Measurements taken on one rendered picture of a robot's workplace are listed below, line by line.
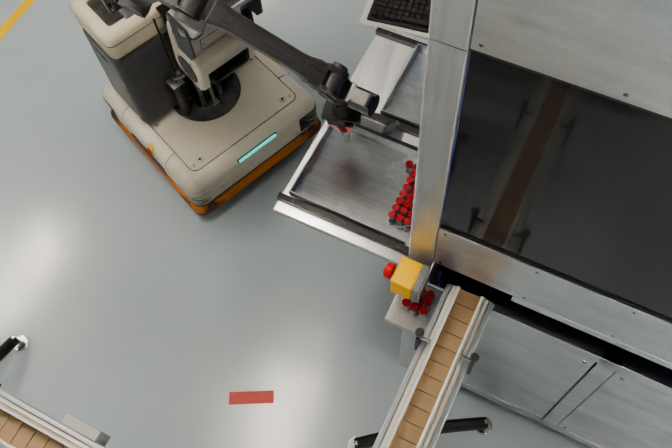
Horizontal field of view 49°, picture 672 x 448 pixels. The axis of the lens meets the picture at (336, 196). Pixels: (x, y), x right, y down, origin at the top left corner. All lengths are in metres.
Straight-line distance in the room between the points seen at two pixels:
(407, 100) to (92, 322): 1.51
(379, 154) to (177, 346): 1.19
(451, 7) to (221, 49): 1.47
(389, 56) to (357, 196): 0.48
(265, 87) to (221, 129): 0.25
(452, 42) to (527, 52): 0.11
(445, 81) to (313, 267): 1.79
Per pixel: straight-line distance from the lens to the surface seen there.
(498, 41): 1.07
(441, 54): 1.14
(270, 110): 2.91
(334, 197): 2.01
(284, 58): 1.73
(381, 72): 2.23
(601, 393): 2.17
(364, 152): 2.08
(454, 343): 1.82
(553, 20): 1.01
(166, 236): 3.05
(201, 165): 2.83
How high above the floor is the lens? 2.66
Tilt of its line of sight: 62 degrees down
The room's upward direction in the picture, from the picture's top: 6 degrees counter-clockwise
